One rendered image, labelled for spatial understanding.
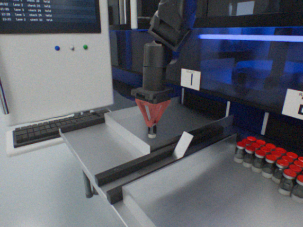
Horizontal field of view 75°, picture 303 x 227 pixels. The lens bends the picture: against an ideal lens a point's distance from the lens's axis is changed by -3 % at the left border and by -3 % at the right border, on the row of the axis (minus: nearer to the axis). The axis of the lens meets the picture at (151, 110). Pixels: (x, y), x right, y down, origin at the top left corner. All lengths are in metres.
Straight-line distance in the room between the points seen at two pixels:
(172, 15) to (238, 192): 0.36
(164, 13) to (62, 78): 0.66
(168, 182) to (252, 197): 0.16
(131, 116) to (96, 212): 1.01
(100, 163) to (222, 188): 0.27
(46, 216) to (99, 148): 1.19
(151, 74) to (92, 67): 0.58
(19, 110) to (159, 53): 0.70
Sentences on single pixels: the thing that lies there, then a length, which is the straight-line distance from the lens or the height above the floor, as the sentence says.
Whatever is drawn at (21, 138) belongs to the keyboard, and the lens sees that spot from 0.83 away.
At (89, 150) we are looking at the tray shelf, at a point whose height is 0.88.
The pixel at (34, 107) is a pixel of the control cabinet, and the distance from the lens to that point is 1.00.
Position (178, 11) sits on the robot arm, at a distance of 0.41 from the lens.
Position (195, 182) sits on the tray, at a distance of 0.44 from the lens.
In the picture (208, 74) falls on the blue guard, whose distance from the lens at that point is 0.65.
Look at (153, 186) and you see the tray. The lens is 0.42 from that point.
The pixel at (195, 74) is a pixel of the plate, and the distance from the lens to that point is 0.68.
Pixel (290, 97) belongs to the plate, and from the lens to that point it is 0.54.
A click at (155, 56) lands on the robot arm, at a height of 1.11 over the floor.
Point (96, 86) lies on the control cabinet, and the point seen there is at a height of 0.92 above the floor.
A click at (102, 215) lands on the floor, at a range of 1.59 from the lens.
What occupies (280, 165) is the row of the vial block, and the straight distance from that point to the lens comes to 0.47.
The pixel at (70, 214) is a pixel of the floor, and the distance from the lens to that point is 1.65.
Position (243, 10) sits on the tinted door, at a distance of 0.60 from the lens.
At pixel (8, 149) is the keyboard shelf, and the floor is 0.80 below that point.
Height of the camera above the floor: 1.16
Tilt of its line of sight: 21 degrees down
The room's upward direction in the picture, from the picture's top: straight up
